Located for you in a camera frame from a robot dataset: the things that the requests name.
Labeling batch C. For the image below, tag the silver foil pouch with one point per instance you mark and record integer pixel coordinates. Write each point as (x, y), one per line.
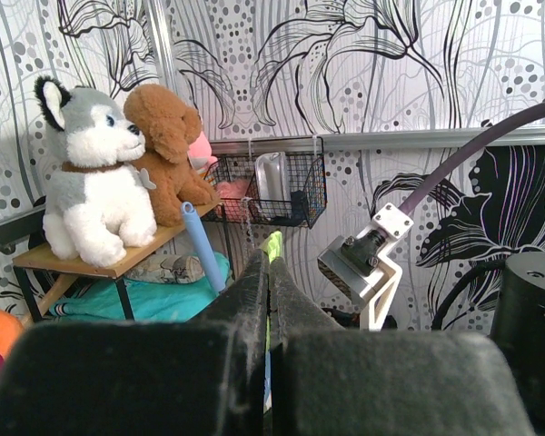
(271, 177)

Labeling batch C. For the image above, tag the black wire basket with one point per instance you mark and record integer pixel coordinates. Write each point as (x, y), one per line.
(234, 179)

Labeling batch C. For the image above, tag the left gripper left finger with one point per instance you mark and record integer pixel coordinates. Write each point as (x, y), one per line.
(202, 377)

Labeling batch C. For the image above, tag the teal folded cloth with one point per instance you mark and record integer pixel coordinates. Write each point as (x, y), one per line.
(97, 300)

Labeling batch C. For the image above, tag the pink plush toy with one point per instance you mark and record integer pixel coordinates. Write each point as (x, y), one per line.
(200, 155)

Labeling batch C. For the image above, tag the green trash bag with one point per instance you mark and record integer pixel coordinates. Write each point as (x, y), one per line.
(274, 249)

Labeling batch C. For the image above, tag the white dog plush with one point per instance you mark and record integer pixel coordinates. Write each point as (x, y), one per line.
(97, 203)

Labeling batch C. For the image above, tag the patterned slipper on shelf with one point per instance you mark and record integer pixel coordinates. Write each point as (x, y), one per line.
(167, 269)

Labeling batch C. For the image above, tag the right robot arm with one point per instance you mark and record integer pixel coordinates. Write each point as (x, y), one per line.
(518, 326)

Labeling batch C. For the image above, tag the brown teddy bear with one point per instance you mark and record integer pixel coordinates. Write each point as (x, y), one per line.
(169, 126)

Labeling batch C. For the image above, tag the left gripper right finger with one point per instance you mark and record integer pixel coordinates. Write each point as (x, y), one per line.
(328, 380)

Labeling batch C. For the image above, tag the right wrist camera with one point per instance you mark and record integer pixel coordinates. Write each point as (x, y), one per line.
(361, 268)

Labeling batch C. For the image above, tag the blue broom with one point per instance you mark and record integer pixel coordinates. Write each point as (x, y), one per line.
(202, 247)

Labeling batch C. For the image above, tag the orange plush toy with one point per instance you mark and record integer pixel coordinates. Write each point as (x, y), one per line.
(10, 330)

